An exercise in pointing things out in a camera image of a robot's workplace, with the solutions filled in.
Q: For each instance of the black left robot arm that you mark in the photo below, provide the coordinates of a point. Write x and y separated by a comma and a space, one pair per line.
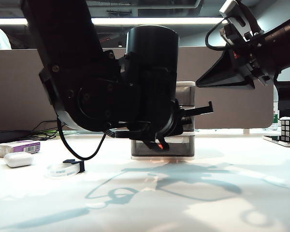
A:
87, 72

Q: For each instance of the white earbuds case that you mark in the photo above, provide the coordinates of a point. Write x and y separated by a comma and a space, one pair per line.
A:
18, 159

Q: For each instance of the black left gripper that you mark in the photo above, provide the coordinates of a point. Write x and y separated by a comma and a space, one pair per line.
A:
181, 116

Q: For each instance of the clear plastic bottle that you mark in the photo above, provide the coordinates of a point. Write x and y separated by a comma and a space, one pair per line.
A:
276, 118

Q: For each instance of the white partition foot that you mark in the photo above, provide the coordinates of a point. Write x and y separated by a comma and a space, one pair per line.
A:
246, 131

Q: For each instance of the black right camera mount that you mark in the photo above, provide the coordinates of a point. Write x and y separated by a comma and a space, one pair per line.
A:
244, 17

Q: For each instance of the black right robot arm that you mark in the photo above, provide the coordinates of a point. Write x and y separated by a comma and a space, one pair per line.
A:
285, 46

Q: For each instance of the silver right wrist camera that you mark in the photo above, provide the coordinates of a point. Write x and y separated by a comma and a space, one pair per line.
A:
227, 7

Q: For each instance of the brown desk partition panel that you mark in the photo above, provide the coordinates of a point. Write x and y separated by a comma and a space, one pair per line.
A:
14, 91

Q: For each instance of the transparent tape roll blue cutter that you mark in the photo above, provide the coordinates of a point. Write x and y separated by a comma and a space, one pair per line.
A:
59, 172

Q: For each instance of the long ceiling light strip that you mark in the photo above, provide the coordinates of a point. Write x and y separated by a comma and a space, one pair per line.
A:
198, 21

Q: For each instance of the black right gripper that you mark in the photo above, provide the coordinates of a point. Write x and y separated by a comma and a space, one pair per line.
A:
253, 58

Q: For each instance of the white drawer cabinet frame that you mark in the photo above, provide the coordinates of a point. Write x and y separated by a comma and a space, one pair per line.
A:
186, 84

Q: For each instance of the purple white small box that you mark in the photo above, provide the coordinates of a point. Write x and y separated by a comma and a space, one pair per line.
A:
14, 146

